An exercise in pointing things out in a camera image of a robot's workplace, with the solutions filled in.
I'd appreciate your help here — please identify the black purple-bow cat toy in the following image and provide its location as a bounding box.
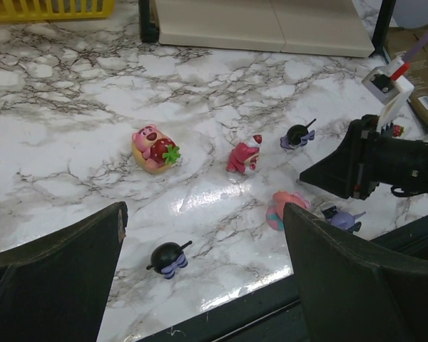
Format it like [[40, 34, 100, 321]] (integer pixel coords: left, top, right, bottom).
[[146, 241, 193, 280]]

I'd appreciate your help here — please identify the purple small figure toy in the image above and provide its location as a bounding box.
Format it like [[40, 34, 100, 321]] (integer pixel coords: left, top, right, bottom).
[[322, 206, 366, 233]]

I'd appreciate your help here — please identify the black purple cat toy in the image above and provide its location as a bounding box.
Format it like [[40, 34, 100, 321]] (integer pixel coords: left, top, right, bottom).
[[280, 118, 317, 150]]

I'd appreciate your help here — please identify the beige three-tier shelf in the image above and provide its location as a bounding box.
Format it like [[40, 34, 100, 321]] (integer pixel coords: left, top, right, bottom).
[[138, 1, 395, 58]]

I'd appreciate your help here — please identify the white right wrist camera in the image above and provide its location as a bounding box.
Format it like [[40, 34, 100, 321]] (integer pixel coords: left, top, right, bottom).
[[362, 56, 414, 133]]

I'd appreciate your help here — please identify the brown coffee bag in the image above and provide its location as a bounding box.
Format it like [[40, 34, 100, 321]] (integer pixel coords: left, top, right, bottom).
[[384, 25, 428, 129]]

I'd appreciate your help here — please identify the pink blue-bow bunny toy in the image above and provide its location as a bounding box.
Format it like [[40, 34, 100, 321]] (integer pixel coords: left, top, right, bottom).
[[266, 191, 310, 231]]

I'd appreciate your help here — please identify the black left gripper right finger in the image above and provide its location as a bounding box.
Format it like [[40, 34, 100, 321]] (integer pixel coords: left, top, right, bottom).
[[284, 203, 428, 341]]

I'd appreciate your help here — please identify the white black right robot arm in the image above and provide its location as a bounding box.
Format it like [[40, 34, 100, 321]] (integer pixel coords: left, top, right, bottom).
[[300, 115, 428, 200]]

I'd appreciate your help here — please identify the pink bear strawberry toy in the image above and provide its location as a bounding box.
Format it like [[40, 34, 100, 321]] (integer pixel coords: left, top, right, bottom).
[[131, 124, 180, 174]]

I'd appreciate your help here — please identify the yellow plastic shopping basket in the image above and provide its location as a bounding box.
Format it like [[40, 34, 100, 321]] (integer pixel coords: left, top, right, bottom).
[[0, 0, 116, 24]]

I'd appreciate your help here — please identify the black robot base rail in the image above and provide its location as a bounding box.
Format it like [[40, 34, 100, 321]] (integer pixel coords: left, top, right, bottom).
[[135, 213, 428, 342]]

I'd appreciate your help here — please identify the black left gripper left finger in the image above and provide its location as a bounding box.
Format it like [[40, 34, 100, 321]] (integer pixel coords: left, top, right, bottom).
[[0, 202, 128, 341]]

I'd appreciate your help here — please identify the red bear cream toy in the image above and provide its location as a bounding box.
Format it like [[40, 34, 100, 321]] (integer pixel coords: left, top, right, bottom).
[[226, 135, 263, 175]]

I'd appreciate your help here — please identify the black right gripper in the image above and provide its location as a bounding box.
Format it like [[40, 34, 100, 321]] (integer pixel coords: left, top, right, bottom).
[[300, 115, 414, 200]]

